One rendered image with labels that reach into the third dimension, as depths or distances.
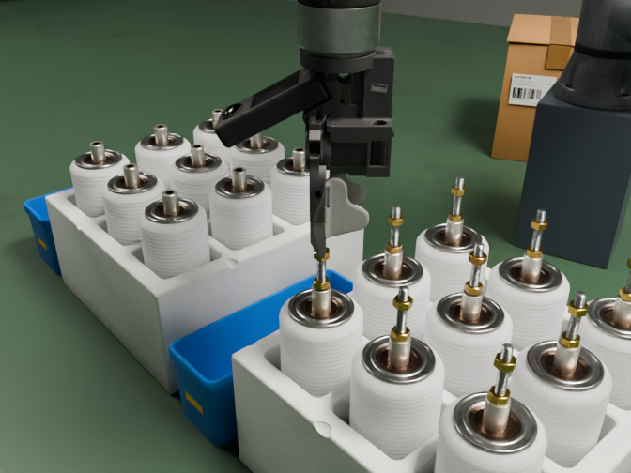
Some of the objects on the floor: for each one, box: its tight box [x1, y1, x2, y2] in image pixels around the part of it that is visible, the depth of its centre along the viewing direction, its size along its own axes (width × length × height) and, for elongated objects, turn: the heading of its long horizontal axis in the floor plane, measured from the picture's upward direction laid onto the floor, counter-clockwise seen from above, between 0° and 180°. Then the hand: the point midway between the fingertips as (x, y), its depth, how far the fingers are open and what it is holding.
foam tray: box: [45, 173, 363, 394], centre depth 121 cm, size 39×39×18 cm
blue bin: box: [23, 187, 73, 275], centre depth 138 cm, size 30×11×12 cm, turn 130°
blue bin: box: [169, 269, 353, 446], centre depth 101 cm, size 30×11×12 cm, turn 131°
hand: (315, 236), depth 73 cm, fingers open, 3 cm apart
